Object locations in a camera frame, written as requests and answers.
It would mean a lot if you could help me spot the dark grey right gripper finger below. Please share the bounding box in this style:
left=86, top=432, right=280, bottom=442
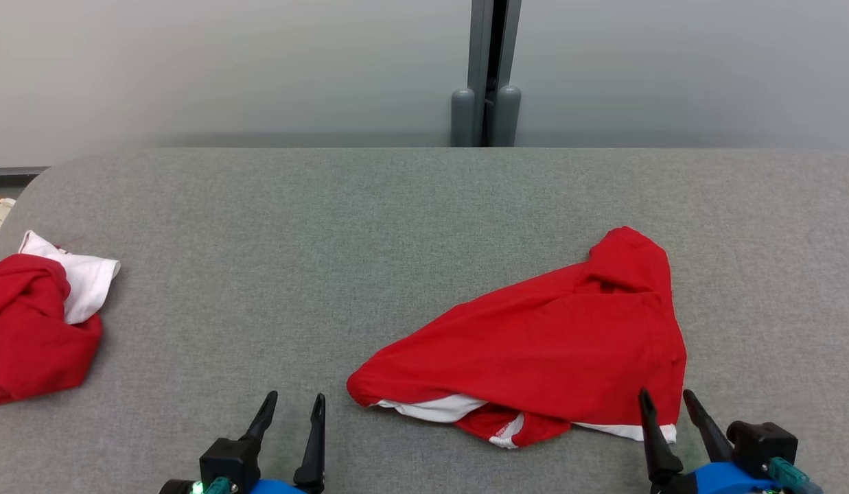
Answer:
left=682, top=389, right=735, bottom=464
left=638, top=388, right=684, bottom=491

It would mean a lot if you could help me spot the red white garment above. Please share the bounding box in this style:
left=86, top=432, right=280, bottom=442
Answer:
left=0, top=254, right=104, bottom=407

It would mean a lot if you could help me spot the grey partition post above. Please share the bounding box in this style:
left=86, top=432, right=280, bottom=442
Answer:
left=467, top=0, right=523, bottom=148

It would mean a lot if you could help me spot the green plug right camera cable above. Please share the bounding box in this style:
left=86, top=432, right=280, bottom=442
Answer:
left=767, top=456, right=824, bottom=494

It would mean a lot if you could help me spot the white cloth garment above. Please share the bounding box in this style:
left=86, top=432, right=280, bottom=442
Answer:
left=18, top=230, right=121, bottom=325

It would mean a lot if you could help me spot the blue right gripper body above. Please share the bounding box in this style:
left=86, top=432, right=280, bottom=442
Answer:
left=651, top=461, right=782, bottom=494

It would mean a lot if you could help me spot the red and white jersey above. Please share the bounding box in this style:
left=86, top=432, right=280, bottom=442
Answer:
left=347, top=226, right=688, bottom=450

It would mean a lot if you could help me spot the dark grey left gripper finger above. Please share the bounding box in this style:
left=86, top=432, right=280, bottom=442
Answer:
left=240, top=390, right=279, bottom=445
left=293, top=392, right=327, bottom=493

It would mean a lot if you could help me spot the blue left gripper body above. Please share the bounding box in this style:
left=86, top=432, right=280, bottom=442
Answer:
left=249, top=479, right=308, bottom=494

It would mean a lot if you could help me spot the grey cylindrical post foot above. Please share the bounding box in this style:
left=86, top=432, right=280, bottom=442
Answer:
left=451, top=87, right=476, bottom=148
left=493, top=84, right=522, bottom=148

